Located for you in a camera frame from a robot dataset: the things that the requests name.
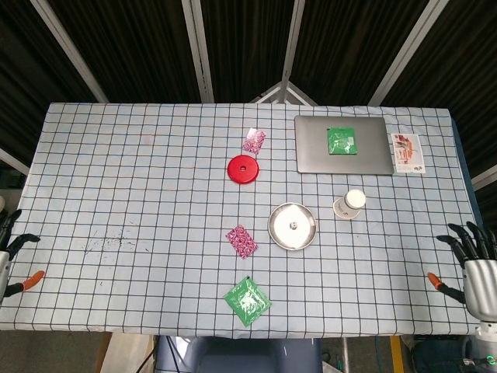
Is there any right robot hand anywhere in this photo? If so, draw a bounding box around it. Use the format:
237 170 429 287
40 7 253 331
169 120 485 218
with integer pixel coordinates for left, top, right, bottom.
426 221 497 323

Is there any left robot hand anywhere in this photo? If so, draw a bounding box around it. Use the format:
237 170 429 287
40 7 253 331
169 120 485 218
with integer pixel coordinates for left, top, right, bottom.
0 209 47 306

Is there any white paper cup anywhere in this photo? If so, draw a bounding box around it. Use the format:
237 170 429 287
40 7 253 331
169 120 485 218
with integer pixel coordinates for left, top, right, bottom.
332 188 367 221

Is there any round steel plate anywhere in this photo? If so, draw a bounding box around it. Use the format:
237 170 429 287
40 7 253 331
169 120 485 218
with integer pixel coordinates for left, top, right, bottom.
267 201 318 252

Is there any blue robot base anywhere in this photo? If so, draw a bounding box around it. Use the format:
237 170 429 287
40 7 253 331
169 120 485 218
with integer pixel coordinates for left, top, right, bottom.
154 336 324 373

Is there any dark blue table cover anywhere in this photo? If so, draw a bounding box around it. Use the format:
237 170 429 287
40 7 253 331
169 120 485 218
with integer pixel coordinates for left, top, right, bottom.
450 110 488 242

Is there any light blue checked tablecloth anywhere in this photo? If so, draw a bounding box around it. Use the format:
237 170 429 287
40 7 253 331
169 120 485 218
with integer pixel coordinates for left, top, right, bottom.
0 102 486 339

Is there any white postcard with red picture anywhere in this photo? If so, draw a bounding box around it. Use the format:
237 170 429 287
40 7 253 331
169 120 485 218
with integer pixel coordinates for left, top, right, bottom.
390 133 427 174

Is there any grey closed laptop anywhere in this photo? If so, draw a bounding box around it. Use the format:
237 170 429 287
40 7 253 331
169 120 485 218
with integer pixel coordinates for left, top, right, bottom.
294 115 394 176

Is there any small green tea packet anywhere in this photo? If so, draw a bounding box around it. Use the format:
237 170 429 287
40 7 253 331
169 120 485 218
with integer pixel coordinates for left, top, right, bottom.
325 126 359 156

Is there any large green tea packet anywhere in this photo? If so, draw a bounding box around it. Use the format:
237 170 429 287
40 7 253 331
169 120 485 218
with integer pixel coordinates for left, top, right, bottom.
222 275 273 328

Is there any pink patterned packet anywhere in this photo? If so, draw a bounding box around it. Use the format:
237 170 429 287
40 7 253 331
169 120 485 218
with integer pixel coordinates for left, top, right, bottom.
225 224 259 260
242 127 268 155

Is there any red round plastic disc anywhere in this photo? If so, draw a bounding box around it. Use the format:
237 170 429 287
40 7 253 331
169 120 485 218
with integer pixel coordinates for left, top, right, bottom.
227 154 261 185

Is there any white metal frame bar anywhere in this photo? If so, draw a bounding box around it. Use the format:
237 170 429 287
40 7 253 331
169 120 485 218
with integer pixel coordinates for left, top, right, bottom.
367 0 450 106
280 0 307 85
181 0 215 104
0 147 31 176
471 163 497 192
30 0 109 104

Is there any white triangular frame bracket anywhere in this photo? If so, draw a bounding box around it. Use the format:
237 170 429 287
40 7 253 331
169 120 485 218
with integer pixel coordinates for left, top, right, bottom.
249 80 318 106

